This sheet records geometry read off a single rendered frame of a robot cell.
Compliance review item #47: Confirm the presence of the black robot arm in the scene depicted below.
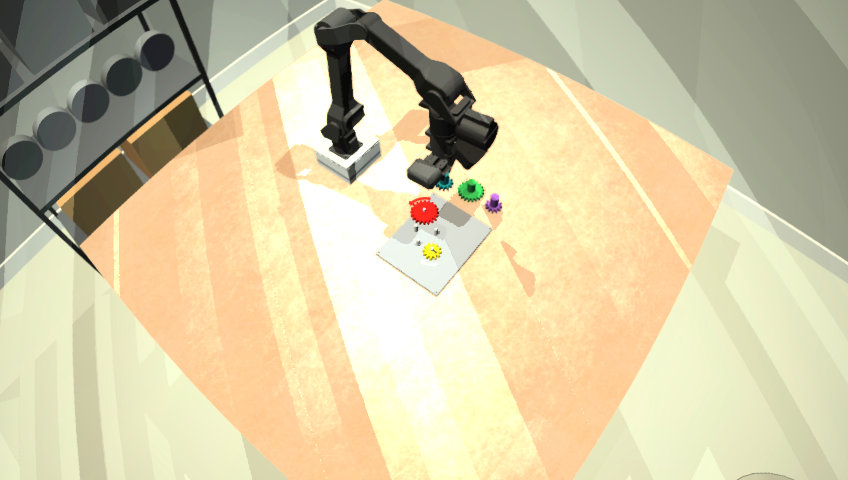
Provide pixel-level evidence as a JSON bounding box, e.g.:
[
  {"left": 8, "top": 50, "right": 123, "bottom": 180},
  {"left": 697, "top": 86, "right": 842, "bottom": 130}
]
[{"left": 313, "top": 7, "right": 499, "bottom": 170}]

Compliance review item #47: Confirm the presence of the purple gear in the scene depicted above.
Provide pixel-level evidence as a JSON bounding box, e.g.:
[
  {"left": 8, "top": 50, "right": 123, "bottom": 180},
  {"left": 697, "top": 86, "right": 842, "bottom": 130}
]
[{"left": 484, "top": 194, "right": 502, "bottom": 214}]

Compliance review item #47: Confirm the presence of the teal gear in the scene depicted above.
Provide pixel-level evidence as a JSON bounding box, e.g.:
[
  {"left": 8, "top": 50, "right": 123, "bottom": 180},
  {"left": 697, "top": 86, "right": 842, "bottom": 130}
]
[{"left": 436, "top": 172, "right": 454, "bottom": 192}]

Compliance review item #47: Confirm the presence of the yellow gear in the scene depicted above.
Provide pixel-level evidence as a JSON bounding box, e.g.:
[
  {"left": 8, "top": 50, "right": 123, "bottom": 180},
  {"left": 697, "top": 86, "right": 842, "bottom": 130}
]
[{"left": 423, "top": 243, "right": 442, "bottom": 260}]

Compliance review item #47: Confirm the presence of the red gear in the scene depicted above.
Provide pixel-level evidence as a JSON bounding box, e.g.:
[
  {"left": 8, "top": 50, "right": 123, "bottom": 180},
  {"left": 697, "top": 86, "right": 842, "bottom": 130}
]
[{"left": 410, "top": 200, "right": 439, "bottom": 225}]

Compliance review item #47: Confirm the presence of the green gear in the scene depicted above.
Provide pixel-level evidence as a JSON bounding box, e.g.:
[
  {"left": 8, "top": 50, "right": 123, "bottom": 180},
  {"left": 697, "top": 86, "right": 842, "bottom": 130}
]
[{"left": 458, "top": 179, "right": 484, "bottom": 203}]

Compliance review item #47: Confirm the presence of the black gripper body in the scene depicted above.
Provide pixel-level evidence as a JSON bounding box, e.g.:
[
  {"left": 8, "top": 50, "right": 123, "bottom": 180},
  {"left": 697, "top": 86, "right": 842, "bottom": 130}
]
[{"left": 406, "top": 126, "right": 455, "bottom": 190}]

